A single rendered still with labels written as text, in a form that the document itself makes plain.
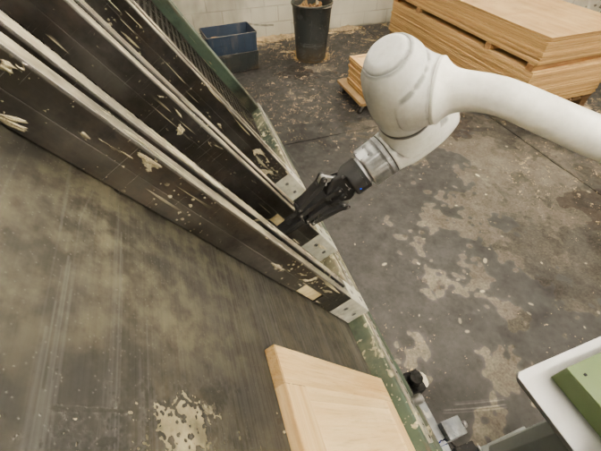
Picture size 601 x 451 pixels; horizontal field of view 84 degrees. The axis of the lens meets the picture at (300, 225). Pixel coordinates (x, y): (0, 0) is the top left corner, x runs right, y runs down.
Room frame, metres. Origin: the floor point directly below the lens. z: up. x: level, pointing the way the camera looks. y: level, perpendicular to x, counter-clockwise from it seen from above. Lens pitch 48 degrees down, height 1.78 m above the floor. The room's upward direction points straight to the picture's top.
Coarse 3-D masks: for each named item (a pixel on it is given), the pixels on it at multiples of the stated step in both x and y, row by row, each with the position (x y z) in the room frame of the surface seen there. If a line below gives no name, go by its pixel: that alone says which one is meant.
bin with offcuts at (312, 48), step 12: (300, 0) 4.85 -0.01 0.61; (312, 0) 4.90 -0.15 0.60; (324, 0) 4.85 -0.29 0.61; (300, 12) 4.46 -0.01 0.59; (312, 12) 4.42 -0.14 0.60; (324, 12) 4.47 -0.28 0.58; (300, 24) 4.47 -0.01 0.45; (312, 24) 4.43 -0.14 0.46; (324, 24) 4.49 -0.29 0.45; (300, 36) 4.49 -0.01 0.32; (312, 36) 4.44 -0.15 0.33; (324, 36) 4.52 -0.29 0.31; (300, 48) 4.50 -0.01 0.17; (312, 48) 4.45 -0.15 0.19; (324, 48) 4.54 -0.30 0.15; (300, 60) 4.52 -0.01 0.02; (312, 60) 4.47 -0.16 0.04
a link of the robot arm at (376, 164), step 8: (368, 144) 0.57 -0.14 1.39; (376, 144) 0.56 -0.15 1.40; (360, 152) 0.57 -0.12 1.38; (368, 152) 0.56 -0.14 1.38; (376, 152) 0.55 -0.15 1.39; (384, 152) 0.55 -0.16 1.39; (360, 160) 0.55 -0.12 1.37; (368, 160) 0.54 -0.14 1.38; (376, 160) 0.54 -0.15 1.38; (384, 160) 0.54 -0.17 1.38; (392, 160) 0.54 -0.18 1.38; (368, 168) 0.53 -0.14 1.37; (376, 168) 0.53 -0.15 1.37; (384, 168) 0.53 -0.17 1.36; (392, 168) 0.53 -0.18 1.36; (368, 176) 0.53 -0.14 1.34; (376, 176) 0.52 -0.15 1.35; (384, 176) 0.53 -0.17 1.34
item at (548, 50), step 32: (416, 0) 4.84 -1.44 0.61; (448, 0) 4.29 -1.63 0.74; (480, 0) 4.13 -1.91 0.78; (512, 0) 4.13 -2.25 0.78; (544, 0) 4.13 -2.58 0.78; (416, 32) 4.69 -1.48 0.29; (448, 32) 4.14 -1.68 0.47; (480, 32) 3.72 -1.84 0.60; (512, 32) 3.37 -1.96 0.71; (544, 32) 3.15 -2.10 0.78; (576, 32) 3.14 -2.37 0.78; (480, 64) 3.58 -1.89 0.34; (512, 64) 3.23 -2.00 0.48; (544, 64) 3.07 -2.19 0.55; (576, 64) 3.18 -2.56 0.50; (576, 96) 3.27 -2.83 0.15
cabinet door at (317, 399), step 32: (288, 352) 0.20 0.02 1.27; (288, 384) 0.14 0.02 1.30; (320, 384) 0.17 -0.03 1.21; (352, 384) 0.21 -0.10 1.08; (288, 416) 0.11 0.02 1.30; (320, 416) 0.12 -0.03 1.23; (352, 416) 0.14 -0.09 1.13; (384, 416) 0.18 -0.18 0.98; (320, 448) 0.08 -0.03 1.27; (352, 448) 0.09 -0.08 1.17; (384, 448) 0.11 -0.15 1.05
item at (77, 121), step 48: (0, 48) 0.30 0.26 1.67; (48, 48) 0.36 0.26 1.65; (0, 96) 0.29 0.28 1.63; (48, 96) 0.31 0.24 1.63; (96, 96) 0.35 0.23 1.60; (48, 144) 0.30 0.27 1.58; (96, 144) 0.31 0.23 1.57; (144, 144) 0.33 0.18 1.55; (144, 192) 0.32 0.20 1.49; (192, 192) 0.34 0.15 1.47; (240, 240) 0.35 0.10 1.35; (288, 240) 0.43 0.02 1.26; (336, 288) 0.42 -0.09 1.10
